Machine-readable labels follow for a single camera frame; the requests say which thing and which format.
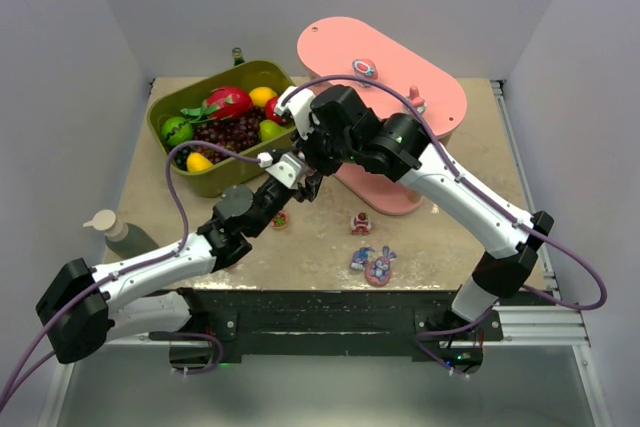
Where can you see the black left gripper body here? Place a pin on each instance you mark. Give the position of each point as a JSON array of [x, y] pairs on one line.
[[304, 182]]

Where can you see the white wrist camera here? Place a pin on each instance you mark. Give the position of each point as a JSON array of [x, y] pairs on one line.
[[295, 103], [286, 168]]

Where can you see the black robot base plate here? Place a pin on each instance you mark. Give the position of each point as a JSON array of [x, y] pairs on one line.
[[334, 323]]

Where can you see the yellow lemon toy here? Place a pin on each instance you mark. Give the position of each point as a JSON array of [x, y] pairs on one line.
[[197, 162]]

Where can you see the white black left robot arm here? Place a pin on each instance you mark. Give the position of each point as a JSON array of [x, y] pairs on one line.
[[78, 308]]

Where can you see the red bear figurine toy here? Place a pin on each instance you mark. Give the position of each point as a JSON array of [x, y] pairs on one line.
[[360, 224]]

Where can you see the aluminium frame rail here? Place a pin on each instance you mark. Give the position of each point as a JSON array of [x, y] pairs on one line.
[[536, 226]]

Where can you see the green soap pump bottle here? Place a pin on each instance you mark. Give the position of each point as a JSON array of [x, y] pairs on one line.
[[124, 239]]

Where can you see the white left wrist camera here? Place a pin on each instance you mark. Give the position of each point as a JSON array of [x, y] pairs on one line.
[[286, 168]]

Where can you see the purple grape bunch toy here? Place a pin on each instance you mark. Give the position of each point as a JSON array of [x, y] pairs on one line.
[[236, 134]]

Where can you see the red apple toy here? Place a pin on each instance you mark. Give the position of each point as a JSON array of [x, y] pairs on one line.
[[270, 111]]

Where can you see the green pear toy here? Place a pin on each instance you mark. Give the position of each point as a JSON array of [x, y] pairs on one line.
[[269, 130]]

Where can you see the pink egg strawberry toy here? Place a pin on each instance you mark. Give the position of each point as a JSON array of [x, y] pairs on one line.
[[280, 221]]

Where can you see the pink oval figurine toy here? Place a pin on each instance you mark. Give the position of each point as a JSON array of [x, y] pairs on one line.
[[365, 68]]

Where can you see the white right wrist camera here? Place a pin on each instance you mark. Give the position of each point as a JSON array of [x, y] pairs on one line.
[[295, 103]]

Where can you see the orange fruit toy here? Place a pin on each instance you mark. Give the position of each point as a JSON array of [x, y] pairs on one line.
[[260, 96]]

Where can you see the green lime toy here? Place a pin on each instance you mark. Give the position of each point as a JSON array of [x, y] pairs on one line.
[[176, 130]]

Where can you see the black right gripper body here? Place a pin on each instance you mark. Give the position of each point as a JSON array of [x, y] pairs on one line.
[[314, 152]]

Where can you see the pink three-tier shelf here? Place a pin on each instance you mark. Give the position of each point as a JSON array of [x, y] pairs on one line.
[[330, 45]]

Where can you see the green glass bottle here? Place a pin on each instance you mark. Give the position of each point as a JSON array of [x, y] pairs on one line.
[[237, 55]]

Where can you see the olive green plastic basket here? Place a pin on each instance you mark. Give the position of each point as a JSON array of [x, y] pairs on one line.
[[247, 76]]

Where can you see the pink hat figurine toy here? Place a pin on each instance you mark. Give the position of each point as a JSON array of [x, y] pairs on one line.
[[417, 101]]

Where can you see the purple bunny pink disc toy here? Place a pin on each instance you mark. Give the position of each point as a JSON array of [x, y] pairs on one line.
[[378, 272]]

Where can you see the red dragon fruit toy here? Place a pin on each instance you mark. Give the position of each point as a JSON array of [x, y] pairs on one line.
[[223, 103]]

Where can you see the blue purple bunny toy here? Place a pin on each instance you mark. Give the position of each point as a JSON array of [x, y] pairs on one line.
[[360, 258]]

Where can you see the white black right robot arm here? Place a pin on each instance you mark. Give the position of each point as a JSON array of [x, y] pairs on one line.
[[403, 153]]

